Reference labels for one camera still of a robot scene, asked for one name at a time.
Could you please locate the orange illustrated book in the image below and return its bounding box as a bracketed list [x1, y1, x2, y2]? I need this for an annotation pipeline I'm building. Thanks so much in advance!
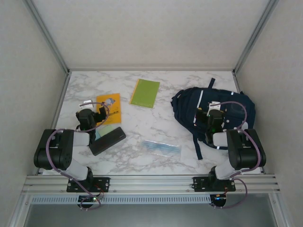
[96, 93, 122, 125]

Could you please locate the light green sticky notepad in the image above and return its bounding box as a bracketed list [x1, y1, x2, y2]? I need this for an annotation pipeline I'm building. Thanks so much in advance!
[98, 125, 117, 138]

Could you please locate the navy blue backpack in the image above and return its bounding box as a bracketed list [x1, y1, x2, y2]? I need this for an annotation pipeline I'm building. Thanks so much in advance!
[170, 78, 257, 160]

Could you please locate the black pencil case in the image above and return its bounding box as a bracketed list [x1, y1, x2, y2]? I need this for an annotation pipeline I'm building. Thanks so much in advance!
[89, 126, 127, 157]

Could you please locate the green notebook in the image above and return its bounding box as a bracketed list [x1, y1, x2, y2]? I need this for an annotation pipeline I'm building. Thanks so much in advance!
[129, 79, 161, 110]

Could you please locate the clear plastic ruler pack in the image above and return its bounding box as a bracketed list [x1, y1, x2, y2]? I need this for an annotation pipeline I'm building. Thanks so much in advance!
[139, 139, 183, 159]

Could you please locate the aluminium side table rail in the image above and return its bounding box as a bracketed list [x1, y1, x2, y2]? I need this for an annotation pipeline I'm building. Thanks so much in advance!
[232, 70, 265, 175]
[37, 70, 71, 176]

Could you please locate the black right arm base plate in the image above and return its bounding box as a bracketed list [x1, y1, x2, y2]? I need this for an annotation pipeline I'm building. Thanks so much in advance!
[193, 176, 237, 192]

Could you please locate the aluminium back frame bar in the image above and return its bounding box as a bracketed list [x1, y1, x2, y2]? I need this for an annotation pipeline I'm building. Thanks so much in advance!
[68, 68, 235, 72]

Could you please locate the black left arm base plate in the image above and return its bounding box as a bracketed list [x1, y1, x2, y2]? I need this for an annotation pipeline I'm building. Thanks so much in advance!
[66, 177, 111, 193]

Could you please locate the aluminium mounting rail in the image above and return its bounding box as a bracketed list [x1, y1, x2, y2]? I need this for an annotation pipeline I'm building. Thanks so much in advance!
[21, 174, 281, 195]

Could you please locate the white slotted cable duct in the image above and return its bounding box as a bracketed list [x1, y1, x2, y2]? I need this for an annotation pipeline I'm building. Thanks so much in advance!
[30, 195, 212, 205]

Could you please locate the aluminium frame post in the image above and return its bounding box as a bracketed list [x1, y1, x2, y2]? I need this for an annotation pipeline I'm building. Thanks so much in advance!
[25, 0, 71, 74]
[232, 0, 280, 74]

